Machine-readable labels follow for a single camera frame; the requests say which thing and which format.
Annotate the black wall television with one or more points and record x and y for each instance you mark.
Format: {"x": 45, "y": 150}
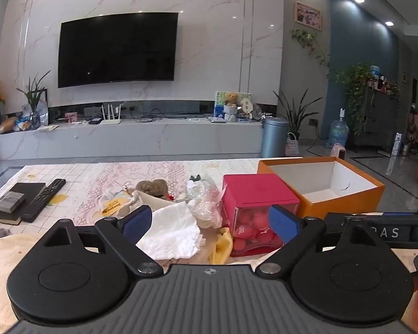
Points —
{"x": 118, "y": 48}

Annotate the clear plastic bag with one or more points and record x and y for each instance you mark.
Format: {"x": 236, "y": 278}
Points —
{"x": 203, "y": 198}

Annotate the golden ornament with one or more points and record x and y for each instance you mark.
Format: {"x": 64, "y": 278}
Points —
{"x": 7, "y": 125}

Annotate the orange cardboard box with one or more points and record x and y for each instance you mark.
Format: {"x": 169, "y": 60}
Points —
{"x": 334, "y": 208}

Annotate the black book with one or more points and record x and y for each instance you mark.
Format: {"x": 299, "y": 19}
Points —
{"x": 29, "y": 189}

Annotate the white router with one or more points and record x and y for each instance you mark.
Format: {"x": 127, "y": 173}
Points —
{"x": 110, "y": 121}

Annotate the tall-leaf potted plant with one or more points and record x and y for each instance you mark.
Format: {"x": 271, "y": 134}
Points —
{"x": 296, "y": 118}

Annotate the orange red knitted toy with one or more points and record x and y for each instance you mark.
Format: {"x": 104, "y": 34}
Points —
{"x": 171, "y": 196}

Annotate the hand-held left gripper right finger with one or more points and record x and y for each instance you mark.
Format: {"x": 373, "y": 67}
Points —
{"x": 282, "y": 224}

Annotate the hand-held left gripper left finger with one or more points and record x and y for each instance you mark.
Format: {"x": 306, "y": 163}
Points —
{"x": 137, "y": 222}

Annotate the yellow tag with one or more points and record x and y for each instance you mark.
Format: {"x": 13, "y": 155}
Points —
{"x": 113, "y": 208}

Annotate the cream cloth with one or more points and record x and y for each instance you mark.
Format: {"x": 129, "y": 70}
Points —
{"x": 149, "y": 203}

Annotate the black remote control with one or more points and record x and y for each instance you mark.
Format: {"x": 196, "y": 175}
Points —
{"x": 43, "y": 200}

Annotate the cream dotted blanket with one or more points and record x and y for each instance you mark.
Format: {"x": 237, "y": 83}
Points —
{"x": 3, "y": 268}

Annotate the green plant in glass vase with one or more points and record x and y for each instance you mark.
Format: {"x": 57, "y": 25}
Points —
{"x": 35, "y": 94}

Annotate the blue water jug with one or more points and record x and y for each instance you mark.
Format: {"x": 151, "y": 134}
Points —
{"x": 338, "y": 132}

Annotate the grey flat box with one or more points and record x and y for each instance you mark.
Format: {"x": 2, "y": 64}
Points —
{"x": 9, "y": 201}

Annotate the small pink bag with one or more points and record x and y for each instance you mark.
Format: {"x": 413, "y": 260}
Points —
{"x": 292, "y": 148}

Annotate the brown plush toy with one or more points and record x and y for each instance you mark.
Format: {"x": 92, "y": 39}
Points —
{"x": 153, "y": 188}

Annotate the pink small heater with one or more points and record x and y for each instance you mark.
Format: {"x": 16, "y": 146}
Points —
{"x": 338, "y": 151}

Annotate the pink lace tablecloth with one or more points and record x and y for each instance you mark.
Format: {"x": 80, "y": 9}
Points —
{"x": 90, "y": 181}

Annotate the red box with balls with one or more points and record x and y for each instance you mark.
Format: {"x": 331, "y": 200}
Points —
{"x": 254, "y": 191}

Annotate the dark cabinet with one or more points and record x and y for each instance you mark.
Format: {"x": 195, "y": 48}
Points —
{"x": 379, "y": 121}

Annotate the yellow cloth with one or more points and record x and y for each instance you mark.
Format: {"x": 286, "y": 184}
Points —
{"x": 223, "y": 247}

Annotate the framed wall picture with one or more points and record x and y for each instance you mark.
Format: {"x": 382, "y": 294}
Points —
{"x": 308, "y": 15}

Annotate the leafy pothos plant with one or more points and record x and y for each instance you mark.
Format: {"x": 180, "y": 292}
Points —
{"x": 355, "y": 83}

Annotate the grey marble TV console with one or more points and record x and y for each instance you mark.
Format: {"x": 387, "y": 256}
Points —
{"x": 125, "y": 139}

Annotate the grey round trash bin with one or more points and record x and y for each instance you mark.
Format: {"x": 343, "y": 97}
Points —
{"x": 273, "y": 139}

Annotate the teddy bear gift box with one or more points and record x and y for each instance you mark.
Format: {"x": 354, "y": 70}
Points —
{"x": 231, "y": 106}

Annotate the hanging vine plant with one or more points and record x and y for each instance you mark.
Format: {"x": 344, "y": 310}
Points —
{"x": 308, "y": 40}

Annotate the white tissue cloth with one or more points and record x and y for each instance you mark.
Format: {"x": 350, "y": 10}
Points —
{"x": 170, "y": 233}

